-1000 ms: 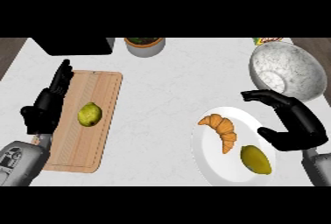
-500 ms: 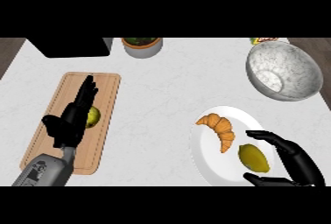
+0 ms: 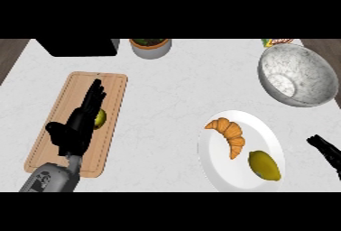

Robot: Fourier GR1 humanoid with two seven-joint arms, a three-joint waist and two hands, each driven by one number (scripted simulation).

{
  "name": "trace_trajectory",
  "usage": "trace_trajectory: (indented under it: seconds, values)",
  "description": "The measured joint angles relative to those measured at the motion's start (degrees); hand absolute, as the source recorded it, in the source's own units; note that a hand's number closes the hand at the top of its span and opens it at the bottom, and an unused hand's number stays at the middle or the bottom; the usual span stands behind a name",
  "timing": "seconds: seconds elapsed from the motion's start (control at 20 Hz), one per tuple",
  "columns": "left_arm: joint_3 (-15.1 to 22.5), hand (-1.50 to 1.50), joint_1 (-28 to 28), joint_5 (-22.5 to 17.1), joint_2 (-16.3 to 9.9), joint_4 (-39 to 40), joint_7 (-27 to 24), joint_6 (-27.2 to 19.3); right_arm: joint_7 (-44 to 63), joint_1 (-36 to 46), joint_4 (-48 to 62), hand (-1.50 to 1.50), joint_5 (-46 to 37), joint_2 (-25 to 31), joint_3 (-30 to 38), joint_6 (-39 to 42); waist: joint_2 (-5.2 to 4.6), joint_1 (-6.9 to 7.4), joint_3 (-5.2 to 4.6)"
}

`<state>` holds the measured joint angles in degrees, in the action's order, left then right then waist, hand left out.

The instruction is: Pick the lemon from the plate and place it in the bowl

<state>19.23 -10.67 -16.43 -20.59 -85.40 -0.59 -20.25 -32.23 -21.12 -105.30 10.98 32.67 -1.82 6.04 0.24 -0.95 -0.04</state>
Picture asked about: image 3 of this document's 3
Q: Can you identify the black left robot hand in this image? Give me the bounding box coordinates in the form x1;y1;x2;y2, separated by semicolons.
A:
45;79;108;157

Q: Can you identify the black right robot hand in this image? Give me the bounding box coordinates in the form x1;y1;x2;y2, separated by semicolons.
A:
306;134;341;181

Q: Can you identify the yellow lemon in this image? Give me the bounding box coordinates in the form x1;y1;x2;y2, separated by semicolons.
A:
247;150;283;182

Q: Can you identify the white plate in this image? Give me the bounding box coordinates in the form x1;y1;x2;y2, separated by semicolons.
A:
198;109;287;193

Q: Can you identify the grey marbled bowl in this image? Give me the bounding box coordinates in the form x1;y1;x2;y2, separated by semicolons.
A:
257;42;340;108

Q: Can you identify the pale wooden cutting board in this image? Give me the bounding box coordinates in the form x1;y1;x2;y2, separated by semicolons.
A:
23;70;130;179

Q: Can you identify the yellow-green fruit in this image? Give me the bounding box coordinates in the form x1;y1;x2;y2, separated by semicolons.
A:
92;107;108;131

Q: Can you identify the orange croissant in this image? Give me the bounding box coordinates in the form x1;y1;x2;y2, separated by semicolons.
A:
204;117;247;161

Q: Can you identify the black appliance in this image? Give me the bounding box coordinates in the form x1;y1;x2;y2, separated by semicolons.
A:
35;38;120;58

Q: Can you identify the grey plant pot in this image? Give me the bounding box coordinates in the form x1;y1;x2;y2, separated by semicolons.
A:
129;38;173;60

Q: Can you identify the yellow green printed box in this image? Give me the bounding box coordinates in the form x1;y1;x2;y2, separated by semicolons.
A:
260;38;296;49

